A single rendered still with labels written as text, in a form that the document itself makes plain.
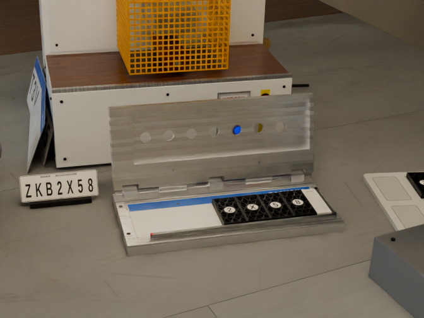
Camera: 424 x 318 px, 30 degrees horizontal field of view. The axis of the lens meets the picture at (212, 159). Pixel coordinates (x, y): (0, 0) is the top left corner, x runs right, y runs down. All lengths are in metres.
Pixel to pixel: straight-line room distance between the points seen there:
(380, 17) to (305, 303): 2.90
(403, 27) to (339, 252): 2.84
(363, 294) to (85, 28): 0.93
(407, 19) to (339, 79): 1.94
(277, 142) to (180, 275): 0.41
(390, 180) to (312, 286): 0.45
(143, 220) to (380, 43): 1.39
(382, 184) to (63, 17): 0.84
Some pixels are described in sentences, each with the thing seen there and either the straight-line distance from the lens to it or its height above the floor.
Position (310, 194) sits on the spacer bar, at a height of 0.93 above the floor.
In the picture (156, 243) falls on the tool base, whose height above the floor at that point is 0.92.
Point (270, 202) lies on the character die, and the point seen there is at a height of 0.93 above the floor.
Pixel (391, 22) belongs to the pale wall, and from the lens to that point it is 4.24.
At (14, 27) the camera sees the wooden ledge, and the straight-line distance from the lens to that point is 2.82.
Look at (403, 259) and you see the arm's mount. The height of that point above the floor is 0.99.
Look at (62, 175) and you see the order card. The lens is 1.69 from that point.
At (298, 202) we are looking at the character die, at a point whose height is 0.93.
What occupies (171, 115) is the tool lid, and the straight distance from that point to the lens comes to 1.65.
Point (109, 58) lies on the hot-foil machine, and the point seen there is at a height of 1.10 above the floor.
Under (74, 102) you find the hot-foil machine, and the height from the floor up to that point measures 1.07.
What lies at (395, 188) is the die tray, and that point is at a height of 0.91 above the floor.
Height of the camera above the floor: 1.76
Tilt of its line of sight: 27 degrees down
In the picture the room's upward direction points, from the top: 2 degrees clockwise
